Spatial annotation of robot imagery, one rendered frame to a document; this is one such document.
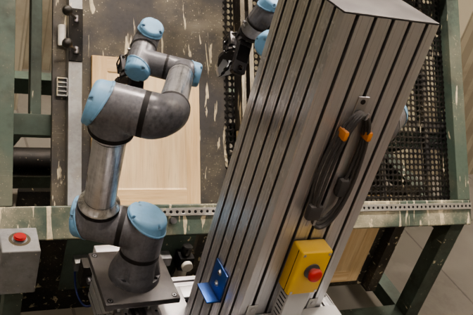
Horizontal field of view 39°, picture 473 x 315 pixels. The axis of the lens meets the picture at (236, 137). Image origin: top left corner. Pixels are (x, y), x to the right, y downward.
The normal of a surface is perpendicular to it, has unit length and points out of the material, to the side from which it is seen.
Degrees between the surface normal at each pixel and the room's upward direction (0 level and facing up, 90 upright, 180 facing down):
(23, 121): 53
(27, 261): 90
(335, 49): 90
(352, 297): 0
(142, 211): 8
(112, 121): 98
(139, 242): 90
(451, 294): 0
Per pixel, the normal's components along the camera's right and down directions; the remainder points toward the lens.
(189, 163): 0.44, -0.11
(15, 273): 0.36, 0.52
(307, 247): 0.26, -0.85
